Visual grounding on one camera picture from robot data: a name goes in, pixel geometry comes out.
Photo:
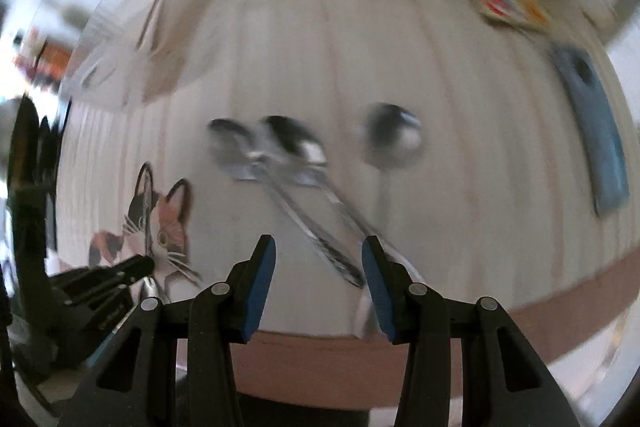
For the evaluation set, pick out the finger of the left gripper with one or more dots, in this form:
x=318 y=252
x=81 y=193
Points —
x=86 y=283

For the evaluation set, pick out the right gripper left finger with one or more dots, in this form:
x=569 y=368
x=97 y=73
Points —
x=249 y=283

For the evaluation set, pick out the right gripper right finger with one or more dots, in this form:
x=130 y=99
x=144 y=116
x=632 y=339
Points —
x=388 y=283

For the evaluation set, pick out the steel round spoon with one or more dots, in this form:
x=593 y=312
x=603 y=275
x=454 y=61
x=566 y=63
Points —
x=392 y=139

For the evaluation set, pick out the striped cat placemat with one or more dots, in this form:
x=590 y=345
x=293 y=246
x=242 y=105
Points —
x=499 y=202

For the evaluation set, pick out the clear plastic utensil tray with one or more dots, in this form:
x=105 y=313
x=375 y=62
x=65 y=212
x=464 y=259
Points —
x=142 y=61

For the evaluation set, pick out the blue smartphone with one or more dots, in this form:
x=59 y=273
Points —
x=596 y=125

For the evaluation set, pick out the small red yellow box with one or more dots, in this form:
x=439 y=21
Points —
x=529 y=14

